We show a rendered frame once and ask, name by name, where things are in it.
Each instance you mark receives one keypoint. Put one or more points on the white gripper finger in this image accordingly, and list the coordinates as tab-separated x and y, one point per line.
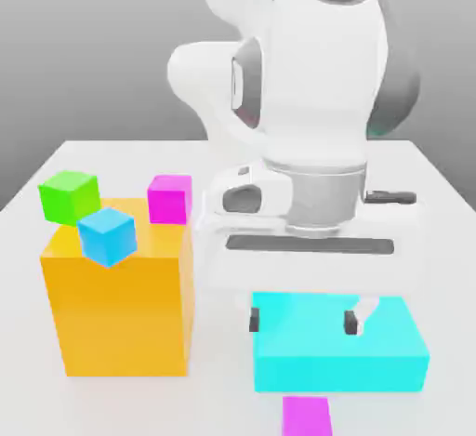
254	320
351	322

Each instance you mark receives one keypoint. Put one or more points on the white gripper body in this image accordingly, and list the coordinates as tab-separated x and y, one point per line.
308	270

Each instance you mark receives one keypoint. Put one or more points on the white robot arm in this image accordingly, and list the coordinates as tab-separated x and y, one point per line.
319	82

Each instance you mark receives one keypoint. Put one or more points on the small magenta cube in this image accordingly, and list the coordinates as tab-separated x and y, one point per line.
306	417
168	200

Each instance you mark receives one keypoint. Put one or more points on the small blue cube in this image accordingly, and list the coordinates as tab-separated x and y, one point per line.
108	237

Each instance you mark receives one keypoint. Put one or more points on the small green cube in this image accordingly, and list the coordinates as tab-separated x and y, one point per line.
68	198

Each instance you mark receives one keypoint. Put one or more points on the large cyan box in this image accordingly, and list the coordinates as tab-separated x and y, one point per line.
334	358

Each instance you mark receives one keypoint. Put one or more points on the large orange box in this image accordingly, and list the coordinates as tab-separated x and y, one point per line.
119	313

